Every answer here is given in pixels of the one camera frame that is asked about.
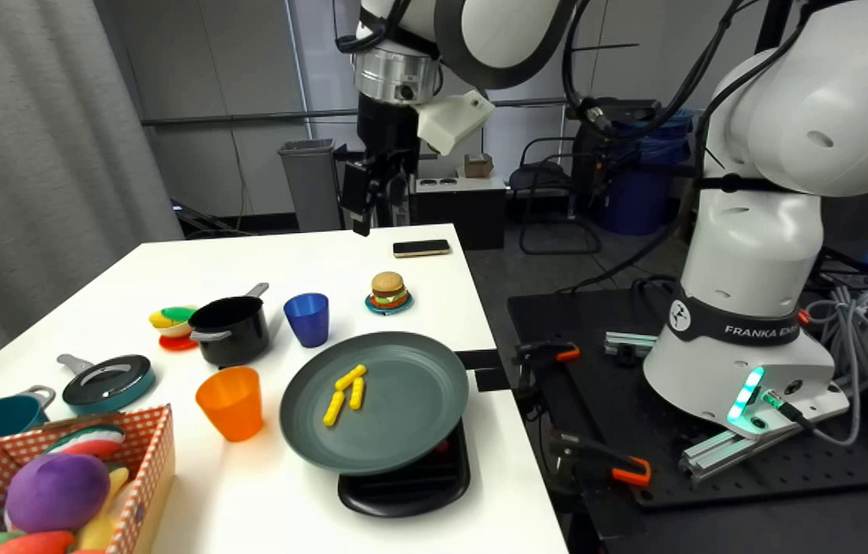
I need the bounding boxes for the black toy pot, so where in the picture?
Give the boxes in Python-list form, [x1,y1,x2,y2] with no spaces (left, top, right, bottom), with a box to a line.
[184,282,273,369]

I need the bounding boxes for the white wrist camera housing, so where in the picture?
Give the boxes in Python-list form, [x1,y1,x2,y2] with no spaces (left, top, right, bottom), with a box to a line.
[416,89,494,162]

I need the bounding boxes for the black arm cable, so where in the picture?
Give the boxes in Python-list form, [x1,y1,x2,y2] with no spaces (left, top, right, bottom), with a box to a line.
[560,0,767,197]

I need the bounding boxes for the black equipment rack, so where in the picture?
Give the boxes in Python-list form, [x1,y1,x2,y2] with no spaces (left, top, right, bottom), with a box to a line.
[565,95,662,211]

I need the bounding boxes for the black table edge bracket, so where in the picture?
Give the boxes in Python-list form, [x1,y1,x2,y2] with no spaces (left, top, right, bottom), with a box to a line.
[453,348,511,393]

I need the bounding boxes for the grey round plate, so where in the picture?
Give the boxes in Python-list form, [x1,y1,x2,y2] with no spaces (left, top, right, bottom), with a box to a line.
[276,329,471,477]

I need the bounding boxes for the white red green plush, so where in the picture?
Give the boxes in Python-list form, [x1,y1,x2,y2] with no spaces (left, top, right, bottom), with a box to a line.
[45,426,128,464]

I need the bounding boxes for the black toy stove burner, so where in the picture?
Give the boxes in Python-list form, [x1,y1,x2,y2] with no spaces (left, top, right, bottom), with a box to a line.
[336,419,475,522]

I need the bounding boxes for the small cardboard box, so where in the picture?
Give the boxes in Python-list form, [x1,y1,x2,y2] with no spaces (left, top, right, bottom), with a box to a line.
[462,150,494,183]

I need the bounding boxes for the grey cable bundle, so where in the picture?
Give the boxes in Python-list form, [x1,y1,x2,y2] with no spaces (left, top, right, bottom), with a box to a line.
[797,284,868,450]

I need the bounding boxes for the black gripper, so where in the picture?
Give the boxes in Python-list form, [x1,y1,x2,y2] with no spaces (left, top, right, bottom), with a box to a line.
[339,95,421,240]

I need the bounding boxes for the orange plastic cup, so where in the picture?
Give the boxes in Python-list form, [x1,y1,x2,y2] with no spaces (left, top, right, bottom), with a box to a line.
[195,368,264,447]

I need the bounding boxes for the black low cabinet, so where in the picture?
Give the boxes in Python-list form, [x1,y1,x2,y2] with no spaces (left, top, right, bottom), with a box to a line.
[410,183,511,254]

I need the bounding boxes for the black flat phone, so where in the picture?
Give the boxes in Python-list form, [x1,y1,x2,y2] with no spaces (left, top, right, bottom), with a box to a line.
[391,237,456,260]

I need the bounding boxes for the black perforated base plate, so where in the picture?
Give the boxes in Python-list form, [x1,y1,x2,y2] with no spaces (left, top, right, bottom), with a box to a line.
[508,288,868,516]

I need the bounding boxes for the grey trash bin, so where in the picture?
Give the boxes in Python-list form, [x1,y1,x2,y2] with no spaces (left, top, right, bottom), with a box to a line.
[276,140,346,234]

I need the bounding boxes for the purple plush toy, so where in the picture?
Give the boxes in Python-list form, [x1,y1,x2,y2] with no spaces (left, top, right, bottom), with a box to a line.
[3,454,113,537]

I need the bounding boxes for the teal pan with grey handle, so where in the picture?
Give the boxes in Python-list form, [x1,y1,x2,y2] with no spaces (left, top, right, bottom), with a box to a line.
[56,350,161,419]

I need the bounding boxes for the toy hamburger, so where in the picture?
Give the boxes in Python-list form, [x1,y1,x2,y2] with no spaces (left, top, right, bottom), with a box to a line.
[370,267,413,311]

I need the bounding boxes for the aluminium rail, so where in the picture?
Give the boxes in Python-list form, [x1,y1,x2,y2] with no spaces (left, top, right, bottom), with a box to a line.
[678,393,852,485]

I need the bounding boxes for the small teal plate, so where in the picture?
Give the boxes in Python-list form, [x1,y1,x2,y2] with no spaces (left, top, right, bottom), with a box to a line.
[364,289,420,321]

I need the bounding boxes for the grey curtain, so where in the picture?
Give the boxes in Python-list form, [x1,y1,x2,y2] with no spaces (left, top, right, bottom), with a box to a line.
[0,0,184,393]

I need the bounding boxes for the yellow plush toy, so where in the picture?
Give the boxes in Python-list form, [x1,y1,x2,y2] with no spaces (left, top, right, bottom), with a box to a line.
[74,464,135,554]

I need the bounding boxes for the black clamp with orange handle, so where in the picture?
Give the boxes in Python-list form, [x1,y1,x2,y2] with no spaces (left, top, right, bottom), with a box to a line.
[544,428,655,492]
[517,338,584,375]

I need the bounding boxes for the black wire chair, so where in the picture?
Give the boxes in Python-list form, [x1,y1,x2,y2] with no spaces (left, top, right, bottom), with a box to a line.
[508,132,606,260]

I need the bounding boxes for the blue plastic cup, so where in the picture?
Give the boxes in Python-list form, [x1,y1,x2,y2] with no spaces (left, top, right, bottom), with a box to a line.
[279,289,331,350]

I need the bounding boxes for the blue barrel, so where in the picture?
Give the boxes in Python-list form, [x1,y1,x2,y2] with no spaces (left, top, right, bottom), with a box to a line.
[598,111,698,237]

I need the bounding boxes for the red orange plush toy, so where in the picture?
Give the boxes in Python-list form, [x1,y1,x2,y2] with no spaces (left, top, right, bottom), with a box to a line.
[0,527,76,554]

